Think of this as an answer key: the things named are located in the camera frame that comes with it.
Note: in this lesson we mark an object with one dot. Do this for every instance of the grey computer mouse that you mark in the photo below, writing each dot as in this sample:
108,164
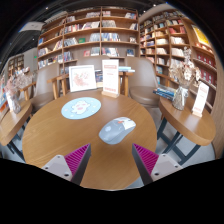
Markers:
115,131

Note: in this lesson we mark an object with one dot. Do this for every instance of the white hanging ceiling panel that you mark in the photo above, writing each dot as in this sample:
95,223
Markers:
31,26

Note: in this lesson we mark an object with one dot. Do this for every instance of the pink dried flowers glass vase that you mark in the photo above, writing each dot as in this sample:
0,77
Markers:
15,100

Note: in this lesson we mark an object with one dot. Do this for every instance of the light blue book stack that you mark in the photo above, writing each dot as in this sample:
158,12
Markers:
126,69

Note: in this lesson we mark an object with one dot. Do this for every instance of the angled wooden bookshelf unit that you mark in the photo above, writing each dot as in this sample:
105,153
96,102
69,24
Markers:
166,36

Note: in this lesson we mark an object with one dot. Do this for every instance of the brown padded wooden armchair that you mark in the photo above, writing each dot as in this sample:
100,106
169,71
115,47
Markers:
45,86
91,61
143,80

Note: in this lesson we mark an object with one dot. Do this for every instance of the small white card sign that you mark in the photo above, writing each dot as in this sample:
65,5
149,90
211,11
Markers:
200,98

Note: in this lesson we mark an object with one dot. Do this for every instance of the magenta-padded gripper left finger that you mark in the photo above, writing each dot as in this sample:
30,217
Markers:
77,160

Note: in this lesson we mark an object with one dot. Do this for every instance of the beige dried flowers glass vase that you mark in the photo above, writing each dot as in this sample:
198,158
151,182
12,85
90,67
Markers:
180,96

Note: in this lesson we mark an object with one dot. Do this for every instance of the tall white sign wooden base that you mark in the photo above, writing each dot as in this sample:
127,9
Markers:
110,76

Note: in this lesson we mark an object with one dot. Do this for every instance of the small distant bookshelf unit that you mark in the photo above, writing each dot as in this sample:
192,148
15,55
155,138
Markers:
16,65

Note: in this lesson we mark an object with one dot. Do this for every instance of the wide wooden bookshelf unit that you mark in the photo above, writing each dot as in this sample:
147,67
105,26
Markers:
86,33

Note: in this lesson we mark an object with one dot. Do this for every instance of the white framed floral picture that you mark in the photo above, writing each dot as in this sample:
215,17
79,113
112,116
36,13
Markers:
82,78

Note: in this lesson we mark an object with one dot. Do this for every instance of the blue and yellow book stack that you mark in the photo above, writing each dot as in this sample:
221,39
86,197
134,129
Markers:
165,92

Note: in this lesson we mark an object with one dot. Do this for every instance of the round wooden side table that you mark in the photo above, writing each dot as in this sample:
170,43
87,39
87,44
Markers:
13,123
185,123

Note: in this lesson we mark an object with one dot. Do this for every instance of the round light blue mouse pad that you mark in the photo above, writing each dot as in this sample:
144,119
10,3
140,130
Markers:
81,108

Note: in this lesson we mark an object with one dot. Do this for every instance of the dark cover book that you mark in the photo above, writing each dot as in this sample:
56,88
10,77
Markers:
98,77

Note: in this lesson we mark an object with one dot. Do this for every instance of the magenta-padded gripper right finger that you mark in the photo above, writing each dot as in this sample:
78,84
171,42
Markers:
146,160

